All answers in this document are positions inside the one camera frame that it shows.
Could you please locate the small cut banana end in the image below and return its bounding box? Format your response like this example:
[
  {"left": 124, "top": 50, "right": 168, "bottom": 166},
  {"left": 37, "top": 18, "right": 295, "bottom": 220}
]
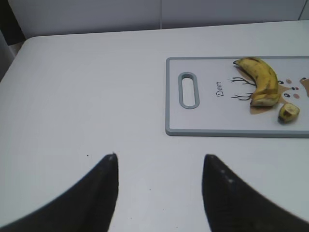
[{"left": 278, "top": 103, "right": 300, "bottom": 123}]

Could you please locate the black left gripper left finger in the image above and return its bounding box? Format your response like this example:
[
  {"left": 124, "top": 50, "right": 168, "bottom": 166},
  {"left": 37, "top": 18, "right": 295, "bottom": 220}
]
[{"left": 0, "top": 153, "right": 119, "bottom": 232}]

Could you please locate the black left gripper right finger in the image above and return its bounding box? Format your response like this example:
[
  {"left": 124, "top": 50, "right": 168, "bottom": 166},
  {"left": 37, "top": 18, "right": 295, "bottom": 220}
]
[{"left": 201, "top": 154, "right": 309, "bottom": 232}]

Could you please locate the large yellow banana piece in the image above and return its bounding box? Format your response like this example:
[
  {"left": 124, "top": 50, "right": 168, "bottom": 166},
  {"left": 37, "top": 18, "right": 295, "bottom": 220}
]
[{"left": 233, "top": 57, "right": 280, "bottom": 107}]

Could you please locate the white grey-rimmed cutting board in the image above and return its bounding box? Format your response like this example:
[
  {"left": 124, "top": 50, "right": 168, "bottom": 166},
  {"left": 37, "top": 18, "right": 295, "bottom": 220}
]
[{"left": 165, "top": 56, "right": 309, "bottom": 138}]

